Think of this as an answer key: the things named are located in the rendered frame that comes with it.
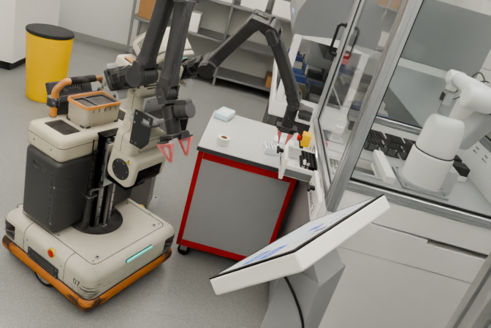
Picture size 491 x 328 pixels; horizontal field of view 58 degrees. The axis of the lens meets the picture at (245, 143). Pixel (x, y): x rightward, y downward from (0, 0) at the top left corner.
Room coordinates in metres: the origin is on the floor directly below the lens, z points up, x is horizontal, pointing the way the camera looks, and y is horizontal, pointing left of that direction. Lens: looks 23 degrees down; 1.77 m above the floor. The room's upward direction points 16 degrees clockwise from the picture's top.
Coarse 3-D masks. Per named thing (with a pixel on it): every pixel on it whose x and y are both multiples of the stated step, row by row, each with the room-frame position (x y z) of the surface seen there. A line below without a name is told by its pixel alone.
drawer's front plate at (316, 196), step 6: (318, 174) 1.85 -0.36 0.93; (312, 180) 1.85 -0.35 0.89; (318, 180) 1.79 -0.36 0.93; (318, 186) 1.73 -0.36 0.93; (312, 192) 1.77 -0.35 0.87; (318, 192) 1.67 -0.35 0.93; (312, 198) 1.73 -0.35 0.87; (318, 198) 1.63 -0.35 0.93; (312, 204) 1.69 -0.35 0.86; (318, 204) 1.60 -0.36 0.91; (318, 210) 1.60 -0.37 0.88; (312, 216) 1.61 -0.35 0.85
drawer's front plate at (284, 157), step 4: (284, 140) 2.17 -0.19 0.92; (284, 144) 2.12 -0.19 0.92; (288, 144) 2.11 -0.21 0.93; (284, 148) 2.06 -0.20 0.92; (288, 148) 2.05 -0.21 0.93; (280, 152) 2.19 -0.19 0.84; (284, 152) 2.01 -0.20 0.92; (288, 152) 2.01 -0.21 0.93; (280, 156) 2.13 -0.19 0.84; (284, 156) 1.96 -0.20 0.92; (288, 156) 1.95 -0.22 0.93; (284, 160) 1.92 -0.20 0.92; (288, 160) 1.92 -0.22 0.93; (280, 164) 2.02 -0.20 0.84; (284, 164) 1.92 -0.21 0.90; (280, 168) 1.98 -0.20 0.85; (284, 168) 1.92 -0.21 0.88; (280, 172) 1.92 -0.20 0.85; (280, 176) 1.92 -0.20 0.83
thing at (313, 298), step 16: (336, 272) 1.04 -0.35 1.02; (288, 288) 1.00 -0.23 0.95; (304, 288) 0.98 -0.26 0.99; (320, 288) 0.96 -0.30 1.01; (272, 304) 1.02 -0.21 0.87; (288, 304) 0.99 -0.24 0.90; (304, 304) 0.97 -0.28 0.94; (320, 304) 1.02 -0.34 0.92; (272, 320) 1.01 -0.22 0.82; (288, 320) 0.98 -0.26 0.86; (304, 320) 0.96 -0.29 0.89; (320, 320) 1.07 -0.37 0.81
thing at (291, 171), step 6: (294, 150) 2.18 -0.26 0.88; (300, 150) 2.18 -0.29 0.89; (306, 150) 2.18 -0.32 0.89; (294, 156) 2.18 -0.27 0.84; (288, 162) 2.09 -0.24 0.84; (294, 162) 2.12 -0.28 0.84; (288, 168) 1.93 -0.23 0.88; (294, 168) 1.94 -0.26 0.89; (300, 168) 1.94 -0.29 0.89; (288, 174) 1.93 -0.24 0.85; (294, 174) 1.93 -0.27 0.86; (300, 174) 1.93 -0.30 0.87; (306, 174) 1.94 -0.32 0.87; (312, 174) 1.94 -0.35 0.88; (306, 180) 1.94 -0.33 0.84
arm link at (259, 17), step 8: (256, 16) 1.85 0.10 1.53; (264, 16) 1.85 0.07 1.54; (272, 16) 1.87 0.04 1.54; (248, 24) 1.83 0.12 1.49; (256, 24) 1.82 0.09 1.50; (264, 24) 1.81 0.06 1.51; (272, 24) 1.83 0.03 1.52; (280, 24) 1.87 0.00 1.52; (240, 32) 1.86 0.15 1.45; (248, 32) 1.86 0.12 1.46; (264, 32) 1.83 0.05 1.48; (232, 40) 1.89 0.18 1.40; (240, 40) 1.88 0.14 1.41; (224, 48) 1.91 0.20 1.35; (232, 48) 1.91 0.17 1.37; (216, 56) 1.94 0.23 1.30; (224, 56) 1.93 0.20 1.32; (200, 64) 1.96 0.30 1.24; (208, 64) 1.94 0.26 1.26; (216, 64) 1.95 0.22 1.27; (200, 72) 1.96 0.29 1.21; (208, 72) 1.95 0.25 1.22
